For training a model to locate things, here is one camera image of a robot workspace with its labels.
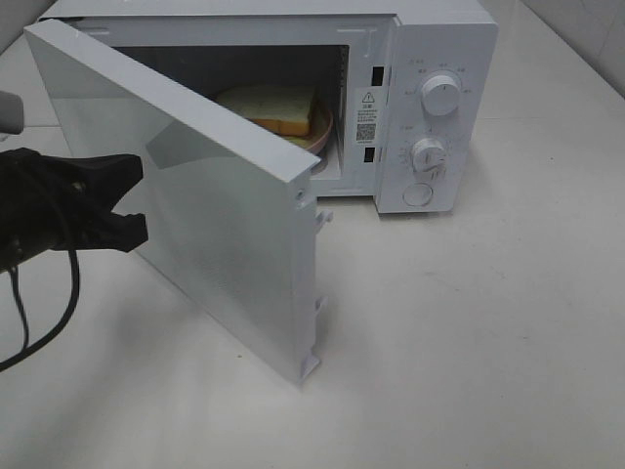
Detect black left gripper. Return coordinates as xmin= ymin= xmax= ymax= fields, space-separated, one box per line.
xmin=1 ymin=149 xmax=148 ymax=272

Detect white microwave door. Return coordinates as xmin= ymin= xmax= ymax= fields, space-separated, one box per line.
xmin=24 ymin=20 xmax=333 ymax=384

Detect white bread sandwich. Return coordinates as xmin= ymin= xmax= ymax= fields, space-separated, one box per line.
xmin=215 ymin=85 xmax=316 ymax=137

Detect pink round plate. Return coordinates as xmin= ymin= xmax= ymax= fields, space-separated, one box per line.
xmin=286 ymin=103 xmax=334 ymax=157

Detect round white door button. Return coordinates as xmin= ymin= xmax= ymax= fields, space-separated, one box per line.
xmin=402 ymin=183 xmax=434 ymax=207

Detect glass microwave turntable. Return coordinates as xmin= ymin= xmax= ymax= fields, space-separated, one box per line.
xmin=312 ymin=146 xmax=337 ymax=177

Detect lower white timer knob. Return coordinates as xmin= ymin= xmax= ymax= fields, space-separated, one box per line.
xmin=409 ymin=138 xmax=446 ymax=173

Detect white microwave oven body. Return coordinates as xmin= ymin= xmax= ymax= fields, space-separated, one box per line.
xmin=39 ymin=1 xmax=498 ymax=213

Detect upper white power knob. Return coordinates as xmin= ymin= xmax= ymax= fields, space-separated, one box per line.
xmin=420 ymin=70 xmax=461 ymax=116

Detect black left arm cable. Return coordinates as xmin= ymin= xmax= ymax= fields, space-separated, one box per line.
xmin=0 ymin=155 xmax=82 ymax=375

